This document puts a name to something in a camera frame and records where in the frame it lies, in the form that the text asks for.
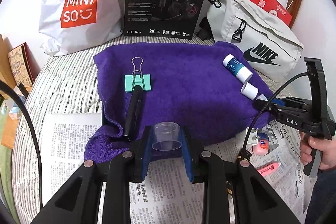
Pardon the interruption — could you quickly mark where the grey Nike waist bag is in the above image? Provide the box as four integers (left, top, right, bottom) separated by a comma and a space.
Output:
199, 0, 303, 82

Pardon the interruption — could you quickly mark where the striped grey bed sheet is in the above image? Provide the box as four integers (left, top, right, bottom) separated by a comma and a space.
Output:
11, 35, 302, 224

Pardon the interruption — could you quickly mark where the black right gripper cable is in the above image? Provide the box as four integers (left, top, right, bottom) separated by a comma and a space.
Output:
240, 72, 317, 162

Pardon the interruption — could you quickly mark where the small blue cube box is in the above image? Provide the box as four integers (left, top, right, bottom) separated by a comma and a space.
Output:
1, 98, 22, 121

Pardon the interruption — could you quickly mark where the patterned brown book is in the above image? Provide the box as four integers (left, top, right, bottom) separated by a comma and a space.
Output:
8, 43, 35, 88

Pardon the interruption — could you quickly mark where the teal binder clip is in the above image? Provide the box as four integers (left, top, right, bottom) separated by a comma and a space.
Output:
124, 56, 151, 93

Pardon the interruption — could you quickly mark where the white bottle with blue label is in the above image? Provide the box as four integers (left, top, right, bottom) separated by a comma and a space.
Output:
222, 54, 253, 84

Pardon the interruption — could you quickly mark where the white USB wall charger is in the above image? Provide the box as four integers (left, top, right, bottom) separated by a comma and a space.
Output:
235, 126, 279, 152

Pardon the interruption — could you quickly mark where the black pen-shaped stick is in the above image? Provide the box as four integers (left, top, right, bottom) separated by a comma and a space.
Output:
123, 85, 143, 141

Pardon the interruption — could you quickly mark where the small white cylindrical bottle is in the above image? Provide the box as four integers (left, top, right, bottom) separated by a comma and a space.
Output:
240, 82, 259, 101

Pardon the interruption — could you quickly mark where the wooden bedside furniture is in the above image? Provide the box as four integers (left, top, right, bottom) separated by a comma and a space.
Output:
0, 36, 19, 149

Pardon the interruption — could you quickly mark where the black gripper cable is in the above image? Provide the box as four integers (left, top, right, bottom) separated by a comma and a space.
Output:
240, 72, 317, 162
0, 80, 44, 210

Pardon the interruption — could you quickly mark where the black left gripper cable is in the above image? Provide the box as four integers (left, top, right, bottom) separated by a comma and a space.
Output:
0, 80, 44, 210

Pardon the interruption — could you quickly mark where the pink tube with white cap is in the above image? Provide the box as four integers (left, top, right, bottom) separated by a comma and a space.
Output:
257, 161, 281, 177

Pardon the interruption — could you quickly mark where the newspaper sheet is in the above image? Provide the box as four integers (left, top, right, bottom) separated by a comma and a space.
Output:
39, 114, 315, 223

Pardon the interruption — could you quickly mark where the small white blue-tinted USB gadget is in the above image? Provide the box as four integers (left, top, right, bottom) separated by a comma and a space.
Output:
255, 94, 268, 101

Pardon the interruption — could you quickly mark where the purple fleece towel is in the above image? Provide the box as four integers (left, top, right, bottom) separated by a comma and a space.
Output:
84, 42, 273, 163

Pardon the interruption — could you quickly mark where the white Miniso plastic bag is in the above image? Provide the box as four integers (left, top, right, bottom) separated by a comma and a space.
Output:
39, 0, 122, 56

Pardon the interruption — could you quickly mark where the person's right hand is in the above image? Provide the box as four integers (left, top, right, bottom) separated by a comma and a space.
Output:
299, 131, 336, 171

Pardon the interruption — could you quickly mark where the red paper shopping bag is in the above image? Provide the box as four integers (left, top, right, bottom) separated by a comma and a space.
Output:
250, 0, 294, 26

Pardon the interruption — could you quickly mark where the clear plastic cap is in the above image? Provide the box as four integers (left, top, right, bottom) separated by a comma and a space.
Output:
151, 122, 182, 151

